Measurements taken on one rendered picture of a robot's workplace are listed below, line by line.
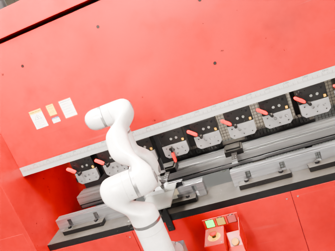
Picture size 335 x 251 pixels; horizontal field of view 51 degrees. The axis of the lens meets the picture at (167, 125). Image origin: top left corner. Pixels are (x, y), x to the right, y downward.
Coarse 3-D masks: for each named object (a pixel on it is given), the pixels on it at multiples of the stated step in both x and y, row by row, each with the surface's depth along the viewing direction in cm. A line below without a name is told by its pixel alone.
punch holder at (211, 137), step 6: (204, 120) 197; (210, 120) 197; (216, 120) 203; (192, 126) 199; (198, 126) 199; (204, 126) 198; (210, 126) 198; (216, 126) 197; (198, 132) 200; (204, 132) 200; (210, 132) 199; (216, 132) 198; (198, 138) 201; (204, 138) 200; (210, 138) 202; (216, 138) 199; (198, 144) 202; (204, 144) 202; (210, 144) 201
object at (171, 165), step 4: (164, 164) 242; (168, 164) 239; (172, 164) 236; (176, 164) 240; (168, 168) 235; (172, 168) 234; (176, 168) 237; (164, 172) 236; (168, 172) 234; (172, 172) 235; (164, 176) 230; (168, 176) 229
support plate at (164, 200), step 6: (168, 186) 214; (174, 186) 211; (168, 192) 206; (150, 198) 208; (156, 198) 205; (162, 198) 202; (168, 198) 199; (156, 204) 198; (162, 204) 195; (168, 204) 192
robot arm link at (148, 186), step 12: (108, 108) 158; (120, 108) 157; (132, 108) 160; (108, 120) 159; (120, 120) 154; (132, 120) 162; (108, 132) 152; (120, 132) 150; (108, 144) 149; (120, 144) 146; (120, 156) 144; (132, 156) 141; (132, 168) 138; (144, 168) 136; (132, 180) 134; (144, 180) 134; (156, 180) 137; (144, 192) 136
